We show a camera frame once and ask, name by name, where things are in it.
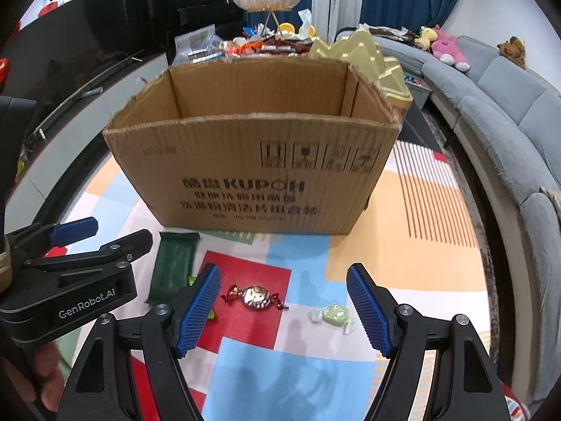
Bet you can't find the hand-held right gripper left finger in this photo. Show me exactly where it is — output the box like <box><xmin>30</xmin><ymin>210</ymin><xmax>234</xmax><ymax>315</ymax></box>
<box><xmin>57</xmin><ymin>263</ymin><xmax>222</xmax><ymax>421</ymax></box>

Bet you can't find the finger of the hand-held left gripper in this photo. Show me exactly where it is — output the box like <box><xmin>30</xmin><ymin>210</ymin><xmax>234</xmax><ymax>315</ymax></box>
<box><xmin>21</xmin><ymin>229</ymin><xmax>154</xmax><ymax>273</ymax></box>
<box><xmin>8</xmin><ymin>216</ymin><xmax>98</xmax><ymax>260</ymax></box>

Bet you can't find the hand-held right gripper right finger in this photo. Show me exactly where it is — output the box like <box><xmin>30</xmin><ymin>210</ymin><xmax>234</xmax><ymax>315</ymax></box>
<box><xmin>346</xmin><ymin>263</ymin><xmax>511</xmax><ymax>421</ymax></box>

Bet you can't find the light green snack packet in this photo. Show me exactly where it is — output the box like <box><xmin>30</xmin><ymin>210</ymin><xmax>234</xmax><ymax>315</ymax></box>
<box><xmin>188</xmin><ymin>274</ymin><xmax>218</xmax><ymax>322</ymax></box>

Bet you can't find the pale green candy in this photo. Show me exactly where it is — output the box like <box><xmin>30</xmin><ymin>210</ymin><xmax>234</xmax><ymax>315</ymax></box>
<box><xmin>307</xmin><ymin>302</ymin><xmax>357</xmax><ymax>333</ymax></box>

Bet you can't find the dark green snack packet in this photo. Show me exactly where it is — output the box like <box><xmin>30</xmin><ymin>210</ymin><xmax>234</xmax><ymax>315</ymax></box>
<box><xmin>147</xmin><ymin>231</ymin><xmax>200</xmax><ymax>304</ymax></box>

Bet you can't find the red gold candy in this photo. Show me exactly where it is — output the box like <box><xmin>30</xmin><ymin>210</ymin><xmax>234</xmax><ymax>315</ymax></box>
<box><xmin>220</xmin><ymin>284</ymin><xmax>290</xmax><ymax>312</ymax></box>

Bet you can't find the brown cardboard box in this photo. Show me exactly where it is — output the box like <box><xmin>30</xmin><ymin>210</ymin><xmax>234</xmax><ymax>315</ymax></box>
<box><xmin>103</xmin><ymin>60</ymin><xmax>401</xmax><ymax>235</ymax></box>

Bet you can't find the person's left hand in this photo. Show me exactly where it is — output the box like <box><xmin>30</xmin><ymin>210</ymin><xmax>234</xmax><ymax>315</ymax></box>
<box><xmin>27</xmin><ymin>341</ymin><xmax>66</xmax><ymax>410</ymax></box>

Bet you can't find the colourful patchwork mat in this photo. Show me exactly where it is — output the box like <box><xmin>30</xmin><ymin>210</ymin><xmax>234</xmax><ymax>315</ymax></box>
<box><xmin>44</xmin><ymin>140</ymin><xmax>505</xmax><ymax>421</ymax></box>

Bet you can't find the grey speckled rug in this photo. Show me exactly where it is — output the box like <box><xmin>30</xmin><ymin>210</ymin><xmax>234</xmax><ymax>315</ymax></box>
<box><xmin>421</xmin><ymin>114</ymin><xmax>527</xmax><ymax>387</ymax></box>

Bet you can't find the black television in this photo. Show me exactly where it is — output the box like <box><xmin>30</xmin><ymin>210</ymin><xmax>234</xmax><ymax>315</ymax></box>
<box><xmin>0</xmin><ymin>18</ymin><xmax>147</xmax><ymax>172</ymax></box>

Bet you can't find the striped colourful cloth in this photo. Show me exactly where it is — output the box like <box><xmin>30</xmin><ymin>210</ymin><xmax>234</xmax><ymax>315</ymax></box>
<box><xmin>500</xmin><ymin>383</ymin><xmax>533</xmax><ymax>421</ymax></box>

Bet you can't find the beige cloth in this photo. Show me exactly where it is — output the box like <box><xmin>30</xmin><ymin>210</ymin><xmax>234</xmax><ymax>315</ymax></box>
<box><xmin>541</xmin><ymin>186</ymin><xmax>561</xmax><ymax>220</ymax></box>

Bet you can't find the grey storage bin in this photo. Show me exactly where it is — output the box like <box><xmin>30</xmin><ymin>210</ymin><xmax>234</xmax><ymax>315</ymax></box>
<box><xmin>402</xmin><ymin>76</ymin><xmax>432</xmax><ymax>110</ymax></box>

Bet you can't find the grey sofa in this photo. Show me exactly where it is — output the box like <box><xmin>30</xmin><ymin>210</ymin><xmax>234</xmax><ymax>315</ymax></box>
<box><xmin>335</xmin><ymin>30</ymin><xmax>561</xmax><ymax>408</ymax></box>

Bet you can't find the pile of assorted snack packets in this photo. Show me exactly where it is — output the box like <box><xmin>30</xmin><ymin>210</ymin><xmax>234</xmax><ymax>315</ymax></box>
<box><xmin>219</xmin><ymin>37</ymin><xmax>314</xmax><ymax>58</ymax></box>

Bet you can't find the gold mountain shaped box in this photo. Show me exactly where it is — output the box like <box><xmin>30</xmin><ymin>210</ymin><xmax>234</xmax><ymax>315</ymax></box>
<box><xmin>308</xmin><ymin>30</ymin><xmax>413</xmax><ymax>110</ymax></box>

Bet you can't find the black piano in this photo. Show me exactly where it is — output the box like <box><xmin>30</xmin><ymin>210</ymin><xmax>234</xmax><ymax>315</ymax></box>
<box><xmin>109</xmin><ymin>0</ymin><xmax>246</xmax><ymax>66</ymax></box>

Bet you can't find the pink plush toy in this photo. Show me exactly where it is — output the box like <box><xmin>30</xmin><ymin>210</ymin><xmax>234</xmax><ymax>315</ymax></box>
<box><xmin>432</xmin><ymin>26</ymin><xmax>471</xmax><ymax>72</ymax></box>

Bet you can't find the yellow plush toy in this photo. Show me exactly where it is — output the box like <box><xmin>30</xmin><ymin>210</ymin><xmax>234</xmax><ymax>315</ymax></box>
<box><xmin>414</xmin><ymin>26</ymin><xmax>435</xmax><ymax>51</ymax></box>

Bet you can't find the dark cloth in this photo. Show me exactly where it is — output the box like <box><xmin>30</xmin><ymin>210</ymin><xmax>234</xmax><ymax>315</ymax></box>
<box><xmin>359</xmin><ymin>24</ymin><xmax>417</xmax><ymax>40</ymax></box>

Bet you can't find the white tiered lotus snack stand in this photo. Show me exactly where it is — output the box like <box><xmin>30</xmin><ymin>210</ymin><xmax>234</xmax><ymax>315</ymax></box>
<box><xmin>231</xmin><ymin>0</ymin><xmax>305</xmax><ymax>38</ymax></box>

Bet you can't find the white plastic bag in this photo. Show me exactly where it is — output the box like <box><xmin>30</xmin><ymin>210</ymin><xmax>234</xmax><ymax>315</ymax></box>
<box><xmin>297</xmin><ymin>9</ymin><xmax>317</xmax><ymax>38</ymax></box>

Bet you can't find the brown teddy bear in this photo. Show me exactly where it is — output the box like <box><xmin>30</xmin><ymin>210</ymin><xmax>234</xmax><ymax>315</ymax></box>
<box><xmin>497</xmin><ymin>37</ymin><xmax>527</xmax><ymax>68</ymax></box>

